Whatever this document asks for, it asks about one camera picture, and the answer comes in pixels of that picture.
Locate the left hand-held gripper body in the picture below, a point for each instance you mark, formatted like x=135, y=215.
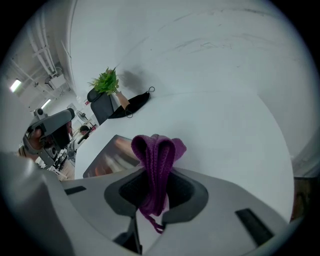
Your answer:
x=53, y=142

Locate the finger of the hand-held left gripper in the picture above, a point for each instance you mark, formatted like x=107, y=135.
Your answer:
x=61, y=120

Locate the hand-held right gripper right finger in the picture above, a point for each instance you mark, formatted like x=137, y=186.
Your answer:
x=220, y=215

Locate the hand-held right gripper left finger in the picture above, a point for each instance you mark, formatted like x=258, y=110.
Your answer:
x=95, y=200

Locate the brown striped mat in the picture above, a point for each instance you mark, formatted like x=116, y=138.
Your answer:
x=107, y=157

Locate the purple cloth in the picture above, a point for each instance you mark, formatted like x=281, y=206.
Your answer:
x=157, y=170

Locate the person's left hand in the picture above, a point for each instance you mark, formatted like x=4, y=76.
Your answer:
x=37, y=137

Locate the small black floor fan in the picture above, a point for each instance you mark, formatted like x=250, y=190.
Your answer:
x=80, y=116

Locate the ceiling light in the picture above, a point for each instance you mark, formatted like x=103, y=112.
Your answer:
x=46, y=103
x=15, y=85

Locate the black office chair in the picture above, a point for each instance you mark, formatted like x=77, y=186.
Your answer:
x=101, y=107

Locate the green artificial plant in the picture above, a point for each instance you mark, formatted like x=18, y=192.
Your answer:
x=106, y=81

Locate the pink vase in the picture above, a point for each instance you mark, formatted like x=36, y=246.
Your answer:
x=123, y=100

